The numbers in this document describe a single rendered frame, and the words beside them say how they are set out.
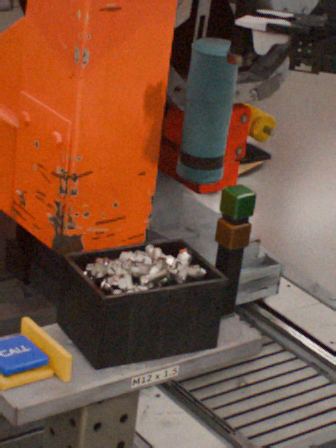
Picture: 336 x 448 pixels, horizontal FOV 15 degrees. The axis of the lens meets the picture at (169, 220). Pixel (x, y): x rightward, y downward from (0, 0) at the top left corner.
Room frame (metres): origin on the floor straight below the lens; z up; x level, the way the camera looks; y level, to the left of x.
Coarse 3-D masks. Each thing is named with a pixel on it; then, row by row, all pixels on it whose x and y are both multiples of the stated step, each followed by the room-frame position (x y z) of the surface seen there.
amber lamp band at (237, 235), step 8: (224, 224) 1.67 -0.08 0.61; (248, 224) 1.68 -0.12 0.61; (216, 232) 1.68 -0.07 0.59; (224, 232) 1.67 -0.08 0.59; (232, 232) 1.66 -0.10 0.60; (240, 232) 1.67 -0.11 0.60; (248, 232) 1.68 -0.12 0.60; (216, 240) 1.68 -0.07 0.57; (224, 240) 1.67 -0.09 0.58; (232, 240) 1.66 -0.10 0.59; (240, 240) 1.67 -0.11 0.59; (248, 240) 1.68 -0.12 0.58; (232, 248) 1.66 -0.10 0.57
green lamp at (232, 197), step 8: (240, 184) 1.70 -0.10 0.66; (224, 192) 1.68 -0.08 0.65; (232, 192) 1.67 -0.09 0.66; (240, 192) 1.67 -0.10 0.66; (248, 192) 1.68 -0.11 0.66; (224, 200) 1.68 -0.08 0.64; (232, 200) 1.66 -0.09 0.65; (240, 200) 1.66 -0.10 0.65; (248, 200) 1.67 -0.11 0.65; (224, 208) 1.68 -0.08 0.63; (232, 208) 1.66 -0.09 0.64; (240, 208) 1.66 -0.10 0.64; (248, 208) 1.67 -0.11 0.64; (232, 216) 1.66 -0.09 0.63; (240, 216) 1.66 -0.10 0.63; (248, 216) 1.67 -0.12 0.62
